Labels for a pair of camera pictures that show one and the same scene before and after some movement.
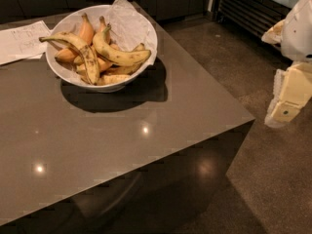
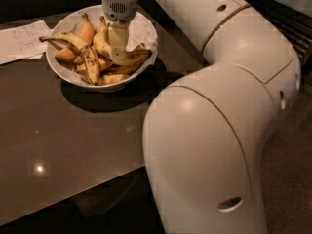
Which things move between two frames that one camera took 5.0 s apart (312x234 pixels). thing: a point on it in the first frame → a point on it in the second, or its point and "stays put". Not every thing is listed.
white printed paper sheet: (23, 42) stays put
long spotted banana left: (87, 51) stays put
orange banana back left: (86, 29) stays put
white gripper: (298, 33) → (119, 9)
